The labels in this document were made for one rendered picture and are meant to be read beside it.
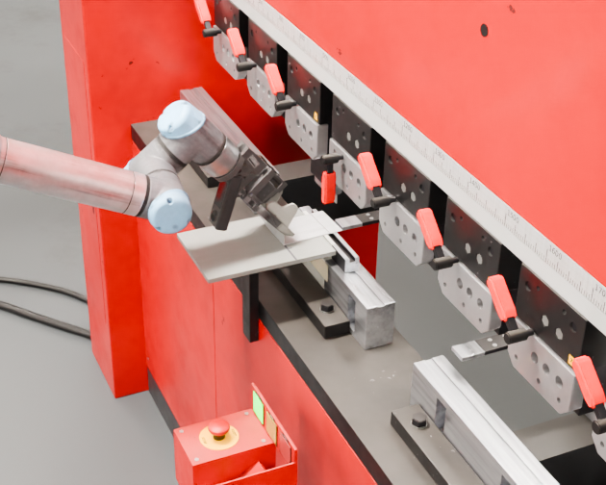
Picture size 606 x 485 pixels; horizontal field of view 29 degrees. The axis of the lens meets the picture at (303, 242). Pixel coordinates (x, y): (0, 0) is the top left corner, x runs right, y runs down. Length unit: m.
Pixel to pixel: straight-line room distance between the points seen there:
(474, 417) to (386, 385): 0.25
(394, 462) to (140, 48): 1.41
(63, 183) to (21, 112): 3.31
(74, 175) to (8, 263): 2.23
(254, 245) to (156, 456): 1.16
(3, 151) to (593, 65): 0.95
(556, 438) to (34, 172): 0.98
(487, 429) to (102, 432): 1.69
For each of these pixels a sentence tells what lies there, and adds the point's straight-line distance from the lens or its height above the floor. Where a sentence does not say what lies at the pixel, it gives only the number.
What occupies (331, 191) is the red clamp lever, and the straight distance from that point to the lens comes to 2.08.
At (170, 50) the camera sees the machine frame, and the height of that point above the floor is 1.06.
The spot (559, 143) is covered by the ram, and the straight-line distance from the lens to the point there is 1.49.
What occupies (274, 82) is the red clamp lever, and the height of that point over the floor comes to 1.29.
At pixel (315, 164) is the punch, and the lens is 2.28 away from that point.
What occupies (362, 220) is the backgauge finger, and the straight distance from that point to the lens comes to 2.34.
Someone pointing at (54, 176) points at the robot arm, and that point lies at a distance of 1.93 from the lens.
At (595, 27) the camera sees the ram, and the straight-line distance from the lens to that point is 1.40.
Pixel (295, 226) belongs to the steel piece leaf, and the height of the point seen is 1.00.
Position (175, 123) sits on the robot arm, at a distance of 2.07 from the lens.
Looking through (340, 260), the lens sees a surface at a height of 0.99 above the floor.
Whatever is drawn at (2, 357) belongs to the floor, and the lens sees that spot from 3.71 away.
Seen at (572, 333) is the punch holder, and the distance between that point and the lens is 1.55.
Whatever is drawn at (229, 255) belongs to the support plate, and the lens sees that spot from 2.23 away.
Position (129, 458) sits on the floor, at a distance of 3.29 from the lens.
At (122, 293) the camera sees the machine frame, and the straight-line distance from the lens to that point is 3.28.
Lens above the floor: 2.19
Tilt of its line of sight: 32 degrees down
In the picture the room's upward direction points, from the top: 1 degrees clockwise
